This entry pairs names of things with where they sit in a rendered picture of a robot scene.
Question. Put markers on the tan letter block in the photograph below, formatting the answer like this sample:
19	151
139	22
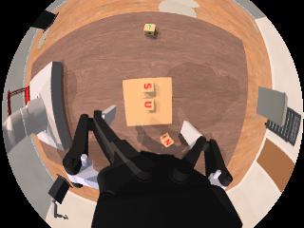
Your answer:
166	139
149	29
147	86
147	104

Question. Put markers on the peach flat mat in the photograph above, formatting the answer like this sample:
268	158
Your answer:
133	102

